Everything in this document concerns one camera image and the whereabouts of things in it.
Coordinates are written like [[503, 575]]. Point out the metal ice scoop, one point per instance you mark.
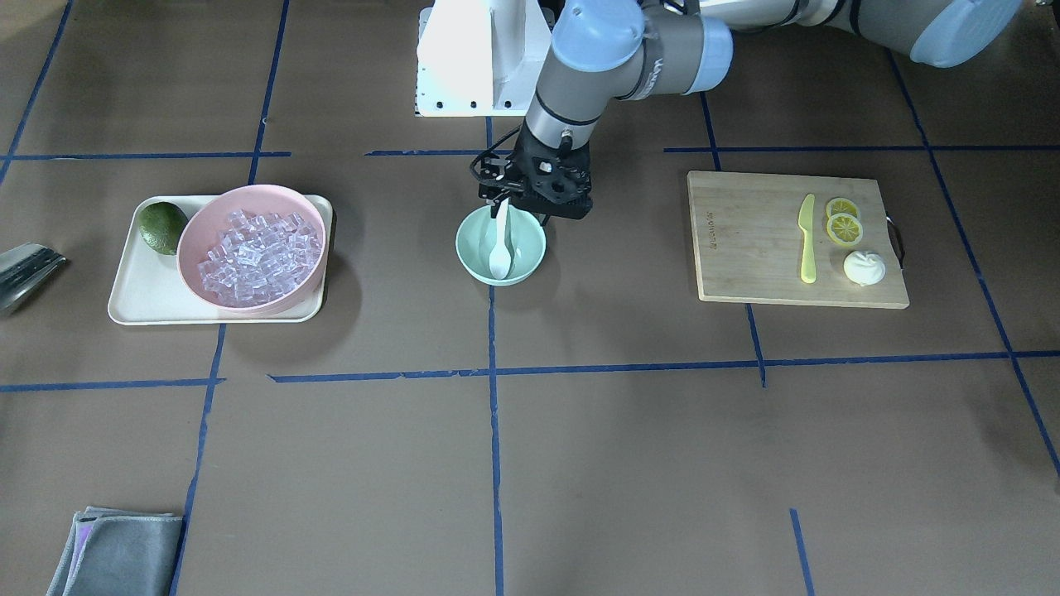
[[23, 270]]

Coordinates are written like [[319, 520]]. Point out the pink bowl of ice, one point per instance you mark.
[[254, 251]]

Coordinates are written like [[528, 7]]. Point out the white plastic spoon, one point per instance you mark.
[[500, 258]]

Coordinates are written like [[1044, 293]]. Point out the lemon slice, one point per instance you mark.
[[845, 230], [839, 205]]

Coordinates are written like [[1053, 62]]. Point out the yellow plastic knife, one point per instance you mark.
[[805, 222]]

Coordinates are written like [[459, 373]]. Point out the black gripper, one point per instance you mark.
[[523, 161]]

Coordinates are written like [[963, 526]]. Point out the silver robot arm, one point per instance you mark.
[[631, 50]]

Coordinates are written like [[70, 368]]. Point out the mint green bowl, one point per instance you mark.
[[478, 235]]

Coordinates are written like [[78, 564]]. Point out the bamboo cutting board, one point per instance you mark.
[[746, 242]]

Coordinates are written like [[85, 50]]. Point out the green lime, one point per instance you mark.
[[161, 225]]

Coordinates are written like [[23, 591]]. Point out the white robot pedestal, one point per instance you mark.
[[479, 59]]

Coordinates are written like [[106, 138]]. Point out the folded grey cloth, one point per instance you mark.
[[116, 552]]

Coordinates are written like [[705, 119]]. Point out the beige serving tray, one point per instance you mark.
[[148, 288]]

